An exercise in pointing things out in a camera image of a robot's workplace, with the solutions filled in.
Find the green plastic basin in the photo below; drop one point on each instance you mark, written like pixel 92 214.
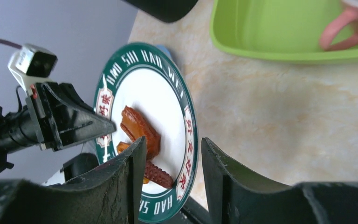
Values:
pixel 277 30

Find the orange food slice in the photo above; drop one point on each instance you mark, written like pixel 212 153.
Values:
pixel 123 146

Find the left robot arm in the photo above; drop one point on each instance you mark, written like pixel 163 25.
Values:
pixel 17 132

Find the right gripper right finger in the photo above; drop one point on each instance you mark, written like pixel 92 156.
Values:
pixel 239 195

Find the brown sausage piece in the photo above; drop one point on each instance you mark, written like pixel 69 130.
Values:
pixel 135 125

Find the black plastic trash bin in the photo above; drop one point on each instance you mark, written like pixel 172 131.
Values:
pixel 167 11

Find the white plate green rim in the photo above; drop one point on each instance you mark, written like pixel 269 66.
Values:
pixel 144 77

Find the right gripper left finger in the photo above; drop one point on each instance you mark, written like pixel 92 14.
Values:
pixel 108 194

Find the blue plate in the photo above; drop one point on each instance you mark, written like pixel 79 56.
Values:
pixel 165 50

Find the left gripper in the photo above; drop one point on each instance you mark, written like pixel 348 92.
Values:
pixel 62 118

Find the dark red octopus tentacle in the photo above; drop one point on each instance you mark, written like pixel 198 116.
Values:
pixel 157 175

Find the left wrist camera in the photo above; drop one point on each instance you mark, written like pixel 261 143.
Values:
pixel 31 64

